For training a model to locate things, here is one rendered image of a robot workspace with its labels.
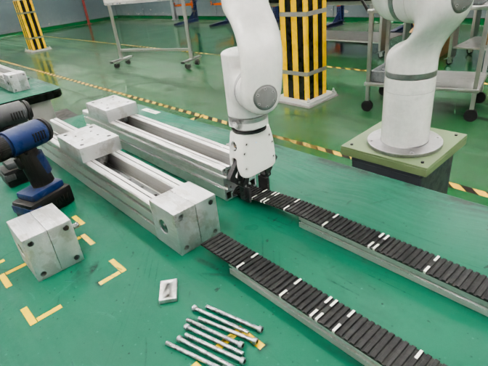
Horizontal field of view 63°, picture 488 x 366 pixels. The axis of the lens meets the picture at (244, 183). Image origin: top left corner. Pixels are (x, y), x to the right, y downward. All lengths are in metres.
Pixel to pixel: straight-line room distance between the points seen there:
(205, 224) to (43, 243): 0.30
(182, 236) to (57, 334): 0.26
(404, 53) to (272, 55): 0.40
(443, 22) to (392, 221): 0.43
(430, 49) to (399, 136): 0.22
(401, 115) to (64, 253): 0.82
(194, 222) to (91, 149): 0.41
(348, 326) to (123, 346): 0.33
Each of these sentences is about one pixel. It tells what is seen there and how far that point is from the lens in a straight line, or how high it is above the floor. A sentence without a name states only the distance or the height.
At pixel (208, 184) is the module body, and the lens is 0.99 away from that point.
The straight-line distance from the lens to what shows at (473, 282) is 0.71.
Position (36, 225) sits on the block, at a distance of 0.85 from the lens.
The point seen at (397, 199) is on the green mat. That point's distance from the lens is 0.95.
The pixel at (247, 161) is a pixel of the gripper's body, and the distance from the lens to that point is 0.85.
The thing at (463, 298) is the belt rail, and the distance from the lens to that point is 0.72.
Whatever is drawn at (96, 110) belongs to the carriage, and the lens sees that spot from 1.44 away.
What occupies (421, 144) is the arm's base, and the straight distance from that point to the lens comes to 1.13.
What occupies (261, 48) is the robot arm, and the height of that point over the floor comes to 1.14.
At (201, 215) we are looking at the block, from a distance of 0.79.
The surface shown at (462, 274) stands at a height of 0.81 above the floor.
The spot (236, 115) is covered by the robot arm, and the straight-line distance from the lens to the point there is 0.82.
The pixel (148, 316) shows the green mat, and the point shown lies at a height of 0.78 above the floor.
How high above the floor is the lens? 1.26
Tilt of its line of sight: 28 degrees down
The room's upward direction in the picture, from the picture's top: 6 degrees counter-clockwise
